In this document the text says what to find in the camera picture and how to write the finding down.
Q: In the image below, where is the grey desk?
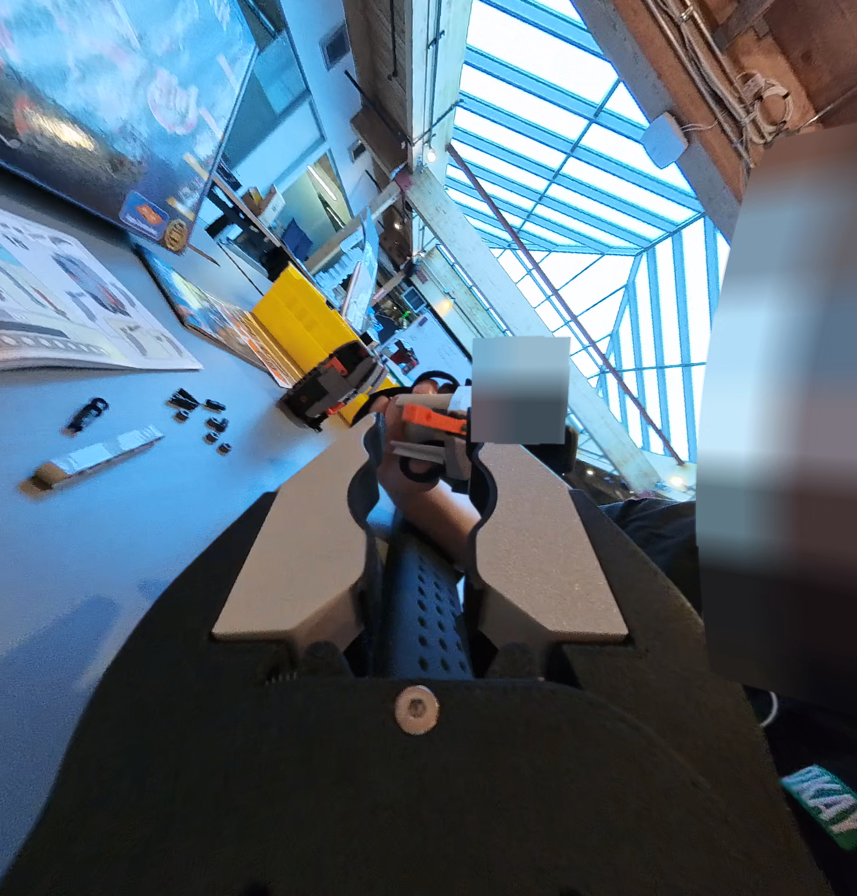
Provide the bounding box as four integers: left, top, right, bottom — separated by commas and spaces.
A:
0, 157, 401, 890

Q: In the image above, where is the closed instruction booklet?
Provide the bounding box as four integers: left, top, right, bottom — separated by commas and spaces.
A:
137, 245, 298, 390

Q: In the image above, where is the grey orange toy model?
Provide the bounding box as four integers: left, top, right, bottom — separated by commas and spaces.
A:
277, 342, 396, 432

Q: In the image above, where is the orange toy beam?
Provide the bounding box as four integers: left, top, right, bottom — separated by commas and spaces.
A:
400, 404, 469, 436

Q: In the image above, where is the white ceiling box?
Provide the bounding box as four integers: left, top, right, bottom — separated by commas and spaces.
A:
640, 112, 690, 169

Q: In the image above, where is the long grey toy beam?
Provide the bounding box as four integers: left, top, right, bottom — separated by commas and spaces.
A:
20, 425, 165, 497

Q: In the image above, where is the background long table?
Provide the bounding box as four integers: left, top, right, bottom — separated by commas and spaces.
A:
208, 171, 291, 261

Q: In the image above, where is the black toy axle pin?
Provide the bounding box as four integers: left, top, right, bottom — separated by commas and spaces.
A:
63, 397, 110, 435

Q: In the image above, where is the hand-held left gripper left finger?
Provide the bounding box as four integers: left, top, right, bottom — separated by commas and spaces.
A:
210, 416, 386, 659

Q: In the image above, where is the yellow plastic bin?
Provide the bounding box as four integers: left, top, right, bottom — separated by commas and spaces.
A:
251, 264, 396, 425

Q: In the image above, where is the bundle of ceiling cables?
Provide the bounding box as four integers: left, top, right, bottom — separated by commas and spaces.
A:
641, 0, 796, 149

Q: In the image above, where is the toy building set box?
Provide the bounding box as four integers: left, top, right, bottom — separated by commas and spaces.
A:
0, 0, 263, 254

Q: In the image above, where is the person's black shirt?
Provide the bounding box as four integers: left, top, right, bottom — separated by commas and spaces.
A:
602, 490, 857, 896

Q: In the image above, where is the black perforated chair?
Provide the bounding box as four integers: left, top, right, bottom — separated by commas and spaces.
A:
374, 531, 473, 681

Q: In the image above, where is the open instruction booklet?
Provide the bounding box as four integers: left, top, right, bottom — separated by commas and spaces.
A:
0, 201, 204, 372

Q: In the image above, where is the person's right hand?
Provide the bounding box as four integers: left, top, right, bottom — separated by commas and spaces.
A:
367, 393, 445, 519

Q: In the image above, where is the cluster of small black connectors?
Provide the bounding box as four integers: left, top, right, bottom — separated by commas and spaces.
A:
165, 386, 234, 456

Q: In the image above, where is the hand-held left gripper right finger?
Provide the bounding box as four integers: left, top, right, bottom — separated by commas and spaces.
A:
463, 441, 629, 665

